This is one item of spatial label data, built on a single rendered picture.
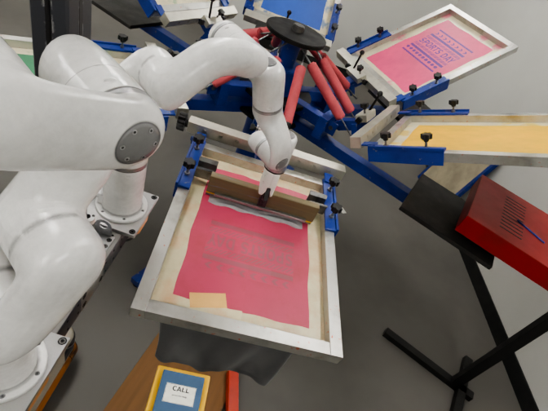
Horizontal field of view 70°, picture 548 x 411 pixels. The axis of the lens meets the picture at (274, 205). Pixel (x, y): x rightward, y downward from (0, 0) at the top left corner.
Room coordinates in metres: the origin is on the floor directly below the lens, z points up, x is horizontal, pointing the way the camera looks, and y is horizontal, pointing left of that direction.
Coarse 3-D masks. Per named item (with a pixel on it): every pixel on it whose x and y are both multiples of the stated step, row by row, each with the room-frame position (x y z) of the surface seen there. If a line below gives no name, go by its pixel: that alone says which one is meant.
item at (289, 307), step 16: (288, 192) 1.26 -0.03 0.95; (256, 224) 1.01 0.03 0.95; (272, 224) 1.05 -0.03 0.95; (304, 224) 1.12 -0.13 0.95; (288, 240) 1.01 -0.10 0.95; (304, 240) 1.04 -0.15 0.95; (304, 256) 0.97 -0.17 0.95; (304, 272) 0.90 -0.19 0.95; (256, 288) 0.76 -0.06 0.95; (272, 288) 0.78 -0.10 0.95; (304, 288) 0.84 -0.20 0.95; (256, 304) 0.70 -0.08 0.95; (272, 304) 0.73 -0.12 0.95; (288, 304) 0.75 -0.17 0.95; (304, 304) 0.78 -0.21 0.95; (288, 320) 0.70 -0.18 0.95; (304, 320) 0.72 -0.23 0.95
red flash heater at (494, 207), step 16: (480, 176) 1.87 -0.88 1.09; (480, 192) 1.67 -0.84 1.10; (496, 192) 1.74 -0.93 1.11; (512, 192) 1.82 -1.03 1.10; (464, 208) 1.60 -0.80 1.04; (480, 208) 1.54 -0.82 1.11; (496, 208) 1.60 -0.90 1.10; (512, 208) 1.66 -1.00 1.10; (528, 208) 1.74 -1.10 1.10; (464, 224) 1.43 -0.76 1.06; (480, 224) 1.41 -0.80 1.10; (496, 224) 1.46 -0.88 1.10; (512, 224) 1.52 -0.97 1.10; (528, 224) 1.59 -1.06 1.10; (544, 224) 1.65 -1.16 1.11; (480, 240) 1.40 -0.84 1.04; (496, 240) 1.39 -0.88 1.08; (512, 240) 1.40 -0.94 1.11; (528, 240) 1.46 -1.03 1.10; (544, 240) 1.52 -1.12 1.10; (496, 256) 1.37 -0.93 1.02; (512, 256) 1.36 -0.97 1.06; (528, 256) 1.35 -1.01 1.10; (544, 256) 1.39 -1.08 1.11; (528, 272) 1.34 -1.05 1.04; (544, 272) 1.32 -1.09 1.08; (544, 288) 1.31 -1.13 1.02
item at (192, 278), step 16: (240, 176) 1.22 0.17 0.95; (208, 208) 0.98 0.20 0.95; (224, 208) 1.02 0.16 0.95; (192, 224) 0.88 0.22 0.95; (208, 224) 0.91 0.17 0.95; (240, 224) 0.98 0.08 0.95; (192, 240) 0.82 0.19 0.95; (192, 256) 0.76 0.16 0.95; (192, 272) 0.71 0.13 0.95; (208, 272) 0.73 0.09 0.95; (176, 288) 0.64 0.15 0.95; (192, 288) 0.66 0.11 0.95; (208, 288) 0.68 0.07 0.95; (224, 288) 0.71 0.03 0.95; (240, 288) 0.73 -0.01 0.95; (240, 304) 0.68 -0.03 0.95
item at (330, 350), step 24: (264, 168) 1.30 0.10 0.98; (168, 216) 0.84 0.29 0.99; (168, 240) 0.75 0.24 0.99; (144, 288) 0.57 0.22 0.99; (336, 288) 0.86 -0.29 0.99; (144, 312) 0.52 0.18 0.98; (168, 312) 0.54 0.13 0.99; (192, 312) 0.57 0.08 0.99; (336, 312) 0.77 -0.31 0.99; (240, 336) 0.57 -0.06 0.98; (264, 336) 0.59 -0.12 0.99; (288, 336) 0.62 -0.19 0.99; (336, 336) 0.69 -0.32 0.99; (336, 360) 0.63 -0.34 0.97
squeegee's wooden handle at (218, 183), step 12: (216, 180) 1.04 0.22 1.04; (228, 180) 1.05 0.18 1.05; (240, 180) 1.07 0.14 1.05; (228, 192) 1.05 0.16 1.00; (240, 192) 1.06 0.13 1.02; (252, 192) 1.07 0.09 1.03; (276, 192) 1.10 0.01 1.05; (276, 204) 1.09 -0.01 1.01; (288, 204) 1.10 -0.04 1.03; (300, 204) 1.10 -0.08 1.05; (312, 204) 1.13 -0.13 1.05; (300, 216) 1.11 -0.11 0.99; (312, 216) 1.12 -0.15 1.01
